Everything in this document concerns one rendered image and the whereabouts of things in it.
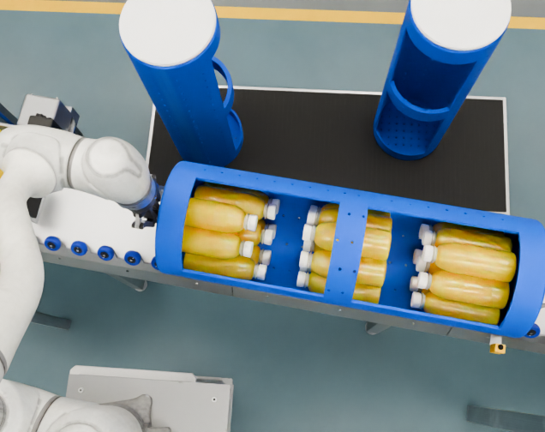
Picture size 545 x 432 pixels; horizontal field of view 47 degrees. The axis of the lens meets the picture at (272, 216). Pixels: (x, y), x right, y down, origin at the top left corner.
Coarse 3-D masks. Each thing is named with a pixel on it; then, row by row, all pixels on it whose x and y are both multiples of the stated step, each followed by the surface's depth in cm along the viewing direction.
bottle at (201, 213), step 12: (192, 204) 146; (204, 204) 146; (216, 204) 147; (228, 204) 147; (192, 216) 146; (204, 216) 145; (216, 216) 145; (228, 216) 145; (240, 216) 146; (204, 228) 147; (216, 228) 146; (228, 228) 146; (240, 228) 146
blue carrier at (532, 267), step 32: (192, 192) 167; (288, 192) 143; (320, 192) 144; (352, 192) 146; (160, 224) 141; (288, 224) 166; (352, 224) 139; (416, 224) 160; (480, 224) 140; (512, 224) 141; (160, 256) 145; (288, 256) 165; (352, 256) 137; (544, 256) 135; (256, 288) 148; (288, 288) 146; (352, 288) 140; (384, 288) 161; (512, 288) 153; (544, 288) 134; (448, 320) 142; (512, 320) 138
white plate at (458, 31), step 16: (416, 0) 175; (432, 0) 174; (448, 0) 174; (464, 0) 174; (480, 0) 174; (496, 0) 174; (416, 16) 173; (432, 16) 173; (448, 16) 173; (464, 16) 173; (480, 16) 172; (496, 16) 172; (432, 32) 172; (448, 32) 172; (464, 32) 171; (480, 32) 171; (496, 32) 171; (448, 48) 171; (464, 48) 170
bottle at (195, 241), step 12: (192, 228) 149; (192, 240) 148; (204, 240) 148; (216, 240) 148; (228, 240) 148; (240, 240) 150; (192, 252) 150; (204, 252) 149; (216, 252) 148; (228, 252) 148; (240, 252) 149
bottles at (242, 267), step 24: (264, 240) 155; (192, 264) 152; (216, 264) 152; (240, 264) 152; (264, 264) 160; (432, 264) 150; (312, 288) 151; (360, 288) 149; (432, 312) 148; (456, 312) 147; (480, 312) 146
